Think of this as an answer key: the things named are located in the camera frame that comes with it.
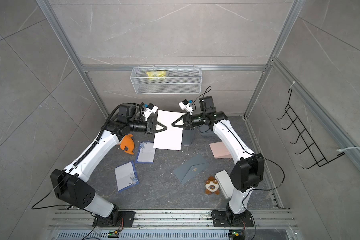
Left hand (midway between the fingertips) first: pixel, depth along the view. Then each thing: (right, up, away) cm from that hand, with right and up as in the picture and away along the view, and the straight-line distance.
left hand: (167, 127), depth 70 cm
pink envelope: (+33, -16, +33) cm, 50 cm away
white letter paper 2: (-17, -17, +29) cm, 38 cm away
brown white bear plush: (+24, -32, +11) cm, 41 cm away
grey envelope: (+17, 0, -2) cm, 17 cm away
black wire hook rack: (+62, -13, -11) cm, 65 cm away
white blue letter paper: (-27, -29, +19) cm, 44 cm away
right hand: (+4, +1, +1) cm, 4 cm away
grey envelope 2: (+13, -25, +19) cm, 34 cm away
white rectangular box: (+31, -31, +12) cm, 46 cm away
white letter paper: (+2, -5, -1) cm, 5 cm away
